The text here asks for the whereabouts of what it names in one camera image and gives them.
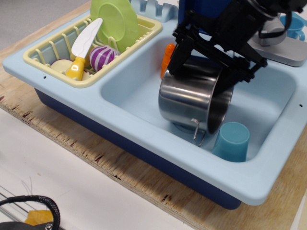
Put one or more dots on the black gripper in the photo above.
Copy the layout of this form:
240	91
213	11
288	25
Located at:
224	40

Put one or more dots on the stainless steel pot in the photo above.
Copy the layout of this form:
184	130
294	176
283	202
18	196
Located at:
195	97

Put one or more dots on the light blue toy sink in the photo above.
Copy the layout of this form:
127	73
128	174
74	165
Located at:
122	106

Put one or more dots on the orange toy carrot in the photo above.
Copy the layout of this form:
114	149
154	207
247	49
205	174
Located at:
166	58

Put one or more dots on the light blue utensil holder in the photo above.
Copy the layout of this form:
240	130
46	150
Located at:
153	10

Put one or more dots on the grey toy faucet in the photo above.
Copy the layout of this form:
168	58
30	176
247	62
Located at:
281	49

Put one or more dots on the teal plastic cup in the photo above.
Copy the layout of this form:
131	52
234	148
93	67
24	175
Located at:
232	142

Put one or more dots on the blue plastic mug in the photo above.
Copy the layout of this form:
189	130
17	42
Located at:
295	30

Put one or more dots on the green plastic plate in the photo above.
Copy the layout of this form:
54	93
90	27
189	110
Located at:
120	26

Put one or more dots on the purple striped toy onion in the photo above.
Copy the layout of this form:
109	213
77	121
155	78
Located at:
102	55

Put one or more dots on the white yellow toy knife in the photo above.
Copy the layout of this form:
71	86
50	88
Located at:
81	47

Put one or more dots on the pale yellow dish rack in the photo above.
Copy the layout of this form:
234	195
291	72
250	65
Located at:
79	81

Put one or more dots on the pale yellow small plate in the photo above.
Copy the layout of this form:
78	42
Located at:
63	65

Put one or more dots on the plywood board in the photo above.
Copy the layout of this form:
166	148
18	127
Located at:
98	186

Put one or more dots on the yellow tape piece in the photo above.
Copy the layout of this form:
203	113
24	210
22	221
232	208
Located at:
37	217

